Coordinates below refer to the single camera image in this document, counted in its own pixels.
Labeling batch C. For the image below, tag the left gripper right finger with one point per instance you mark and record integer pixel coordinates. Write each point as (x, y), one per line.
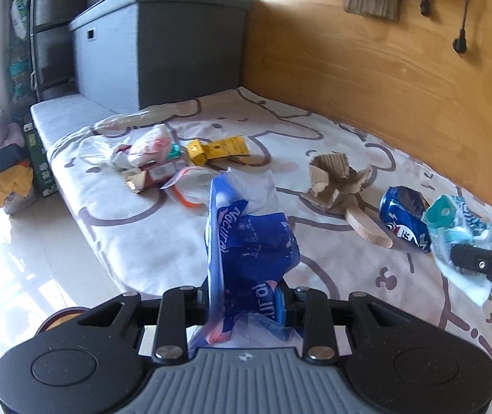
(308, 310)

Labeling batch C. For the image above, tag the white red plastic bag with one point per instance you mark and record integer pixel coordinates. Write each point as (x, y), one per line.
(154, 146)

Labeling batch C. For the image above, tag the clear wrapper with teal cap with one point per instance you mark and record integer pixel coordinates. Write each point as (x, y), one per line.
(449, 222)

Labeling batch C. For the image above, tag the cartoon print bed sheet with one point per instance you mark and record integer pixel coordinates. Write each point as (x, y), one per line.
(152, 241)

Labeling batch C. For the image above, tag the blue white plastic bag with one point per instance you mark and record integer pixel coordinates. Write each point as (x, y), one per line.
(250, 247)

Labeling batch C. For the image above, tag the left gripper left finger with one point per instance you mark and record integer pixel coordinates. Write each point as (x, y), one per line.
(181, 308)

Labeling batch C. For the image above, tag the round wooden trash bin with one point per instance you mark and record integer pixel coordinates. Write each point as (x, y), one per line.
(59, 317)

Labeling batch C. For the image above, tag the grey storage box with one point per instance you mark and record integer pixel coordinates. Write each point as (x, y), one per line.
(131, 54)

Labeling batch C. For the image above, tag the torn brown cardboard piece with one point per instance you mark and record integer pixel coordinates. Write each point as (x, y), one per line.
(334, 184)

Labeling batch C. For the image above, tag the red cigarette pack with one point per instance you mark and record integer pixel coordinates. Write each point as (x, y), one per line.
(152, 175)

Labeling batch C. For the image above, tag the crushed blue soda can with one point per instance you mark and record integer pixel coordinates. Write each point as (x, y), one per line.
(401, 210)

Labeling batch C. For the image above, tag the yellow cloth covered bag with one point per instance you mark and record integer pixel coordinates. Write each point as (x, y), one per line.
(17, 179)

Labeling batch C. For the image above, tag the teal round lid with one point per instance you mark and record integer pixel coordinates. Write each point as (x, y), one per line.
(175, 152)

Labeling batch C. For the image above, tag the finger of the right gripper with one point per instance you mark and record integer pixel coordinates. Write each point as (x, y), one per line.
(470, 260)

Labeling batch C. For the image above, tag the black hanging cable plug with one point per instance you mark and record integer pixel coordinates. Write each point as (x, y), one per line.
(460, 43)

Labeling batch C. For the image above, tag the black drawer shelf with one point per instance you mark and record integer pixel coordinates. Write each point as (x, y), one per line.
(52, 46)

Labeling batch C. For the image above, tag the wooden headboard panel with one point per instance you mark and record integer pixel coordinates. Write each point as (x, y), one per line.
(401, 81)

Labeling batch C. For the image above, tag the yellow paper box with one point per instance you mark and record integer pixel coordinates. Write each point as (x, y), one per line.
(200, 153)

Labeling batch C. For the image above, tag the clear bag with orange rim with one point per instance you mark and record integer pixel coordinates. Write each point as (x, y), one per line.
(191, 186)

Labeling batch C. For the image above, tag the green carton box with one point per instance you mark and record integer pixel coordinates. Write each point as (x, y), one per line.
(44, 180)

